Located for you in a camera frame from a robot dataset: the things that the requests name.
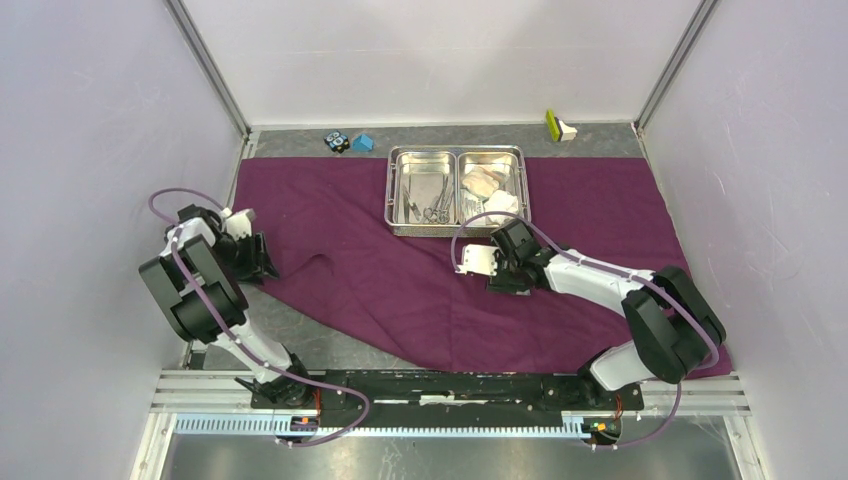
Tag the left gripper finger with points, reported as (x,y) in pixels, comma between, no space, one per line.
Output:
(255,274)
(264,262)

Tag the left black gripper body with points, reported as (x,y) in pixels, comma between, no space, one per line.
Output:
(238,256)

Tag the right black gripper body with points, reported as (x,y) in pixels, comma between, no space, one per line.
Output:
(506,265)

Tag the purple cloth wrap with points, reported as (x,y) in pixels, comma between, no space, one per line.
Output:
(341,266)

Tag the blue small block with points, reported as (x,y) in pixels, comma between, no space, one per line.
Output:
(363,143)

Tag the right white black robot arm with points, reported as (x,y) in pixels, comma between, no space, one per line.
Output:
(673,330)

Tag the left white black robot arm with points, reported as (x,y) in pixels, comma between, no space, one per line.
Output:
(196,281)

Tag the steel surgical scissors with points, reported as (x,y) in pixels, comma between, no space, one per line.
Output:
(438,212)

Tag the white crumpled gauze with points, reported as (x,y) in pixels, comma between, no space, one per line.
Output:
(502,200)

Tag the white sterile packet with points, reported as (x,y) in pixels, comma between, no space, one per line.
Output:
(469,205)

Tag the beige gauze roll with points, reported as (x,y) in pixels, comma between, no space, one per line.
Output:
(484,181)

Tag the metal instrument tray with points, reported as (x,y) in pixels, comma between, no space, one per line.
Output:
(423,168)

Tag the steel forceps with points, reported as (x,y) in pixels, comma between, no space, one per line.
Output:
(411,211)

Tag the yellow green white object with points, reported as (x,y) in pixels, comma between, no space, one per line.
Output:
(558,129)

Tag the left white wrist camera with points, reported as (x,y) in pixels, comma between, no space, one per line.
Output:
(238,224)

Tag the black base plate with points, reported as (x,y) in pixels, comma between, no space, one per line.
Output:
(433,399)

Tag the aluminium frame rail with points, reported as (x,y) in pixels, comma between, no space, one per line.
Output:
(209,402)

